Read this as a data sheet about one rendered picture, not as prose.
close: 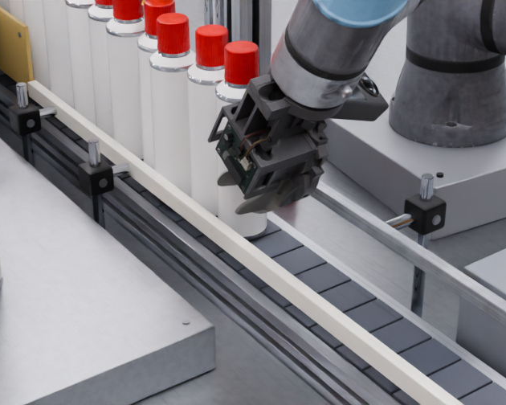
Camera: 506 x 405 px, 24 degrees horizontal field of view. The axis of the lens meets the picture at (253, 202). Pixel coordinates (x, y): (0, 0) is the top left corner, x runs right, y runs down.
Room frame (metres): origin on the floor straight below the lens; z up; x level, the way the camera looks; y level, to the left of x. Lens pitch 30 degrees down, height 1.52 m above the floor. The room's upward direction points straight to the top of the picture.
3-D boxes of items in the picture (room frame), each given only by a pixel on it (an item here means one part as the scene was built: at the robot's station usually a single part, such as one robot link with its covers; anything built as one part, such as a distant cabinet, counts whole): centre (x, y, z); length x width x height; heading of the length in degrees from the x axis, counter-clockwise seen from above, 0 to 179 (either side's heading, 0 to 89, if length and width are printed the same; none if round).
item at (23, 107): (1.27, 0.26, 0.89); 0.06 x 0.03 x 0.12; 125
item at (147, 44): (1.17, 0.10, 0.98); 0.05 x 0.05 x 0.20
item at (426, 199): (0.94, -0.15, 0.91); 0.07 x 0.03 x 0.17; 125
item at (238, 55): (1.05, 0.01, 0.98); 0.05 x 0.05 x 0.20
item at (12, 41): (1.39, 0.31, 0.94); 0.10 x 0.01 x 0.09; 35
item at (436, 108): (1.28, -0.24, 0.94); 0.15 x 0.15 x 0.10
